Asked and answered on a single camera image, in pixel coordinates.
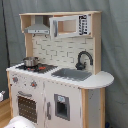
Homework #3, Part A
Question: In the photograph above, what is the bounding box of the white microwave door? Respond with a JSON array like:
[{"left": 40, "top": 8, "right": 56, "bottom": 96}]
[{"left": 50, "top": 14, "right": 91, "bottom": 39}]

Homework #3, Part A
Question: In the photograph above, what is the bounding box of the wooden toy kitchen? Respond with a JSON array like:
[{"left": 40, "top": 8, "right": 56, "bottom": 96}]
[{"left": 7, "top": 11, "right": 114, "bottom": 128}]

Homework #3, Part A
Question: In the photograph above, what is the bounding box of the black toy faucet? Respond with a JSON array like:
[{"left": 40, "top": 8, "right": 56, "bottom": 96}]
[{"left": 76, "top": 51, "right": 93, "bottom": 70}]

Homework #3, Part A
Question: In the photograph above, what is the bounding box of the grey toy sink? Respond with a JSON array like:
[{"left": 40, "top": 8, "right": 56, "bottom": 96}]
[{"left": 52, "top": 68, "right": 92, "bottom": 81}]

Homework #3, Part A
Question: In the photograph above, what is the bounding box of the black toy stovetop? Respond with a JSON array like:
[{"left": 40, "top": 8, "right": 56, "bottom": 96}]
[{"left": 18, "top": 63, "right": 55, "bottom": 73}]

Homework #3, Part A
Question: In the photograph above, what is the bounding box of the silver toy pot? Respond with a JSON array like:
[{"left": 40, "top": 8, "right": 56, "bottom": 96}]
[{"left": 23, "top": 57, "right": 39, "bottom": 67}]

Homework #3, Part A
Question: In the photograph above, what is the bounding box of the right red stove knob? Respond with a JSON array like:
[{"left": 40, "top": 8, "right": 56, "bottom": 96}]
[{"left": 30, "top": 81, "right": 37, "bottom": 88}]

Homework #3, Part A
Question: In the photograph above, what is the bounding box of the red stove knob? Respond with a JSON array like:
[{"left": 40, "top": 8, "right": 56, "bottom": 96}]
[
  {"left": 30, "top": 81, "right": 37, "bottom": 88},
  {"left": 12, "top": 77, "right": 18, "bottom": 83}
]

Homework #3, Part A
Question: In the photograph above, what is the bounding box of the white cupboard door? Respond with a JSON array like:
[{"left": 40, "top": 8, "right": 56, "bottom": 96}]
[{"left": 45, "top": 82, "right": 82, "bottom": 128}]

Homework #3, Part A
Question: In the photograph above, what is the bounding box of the grey range hood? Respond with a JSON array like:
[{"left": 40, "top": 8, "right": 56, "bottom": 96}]
[{"left": 24, "top": 15, "right": 50, "bottom": 35}]

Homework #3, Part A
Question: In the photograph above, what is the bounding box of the left red stove knob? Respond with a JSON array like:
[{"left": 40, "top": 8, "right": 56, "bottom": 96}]
[{"left": 12, "top": 77, "right": 18, "bottom": 83}]

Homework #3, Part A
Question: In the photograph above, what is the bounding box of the white oven door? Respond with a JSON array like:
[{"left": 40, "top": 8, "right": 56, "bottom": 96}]
[{"left": 11, "top": 87, "right": 44, "bottom": 128}]

